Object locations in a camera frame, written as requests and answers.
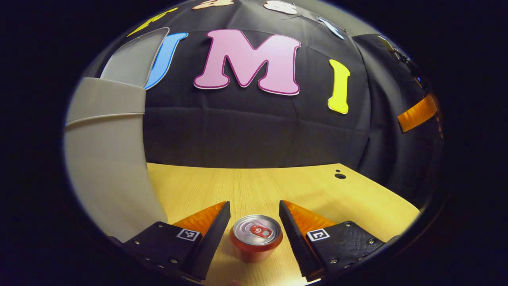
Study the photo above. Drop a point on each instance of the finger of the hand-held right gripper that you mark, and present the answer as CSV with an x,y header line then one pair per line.
x,y
416,113

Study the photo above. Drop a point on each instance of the black backdrop cloth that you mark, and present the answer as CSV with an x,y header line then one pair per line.
x,y
246,127

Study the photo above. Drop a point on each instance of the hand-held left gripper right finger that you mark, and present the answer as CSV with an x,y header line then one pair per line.
x,y
295,242

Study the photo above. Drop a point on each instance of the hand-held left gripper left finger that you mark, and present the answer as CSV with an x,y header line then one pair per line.
x,y
212,242

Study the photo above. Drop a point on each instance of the red pop can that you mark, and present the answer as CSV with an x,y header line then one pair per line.
x,y
256,238

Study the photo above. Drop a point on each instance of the wooden desktop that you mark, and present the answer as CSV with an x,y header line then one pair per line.
x,y
254,186

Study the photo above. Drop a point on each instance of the white desktop garbage bin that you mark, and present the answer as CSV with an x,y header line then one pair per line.
x,y
107,159

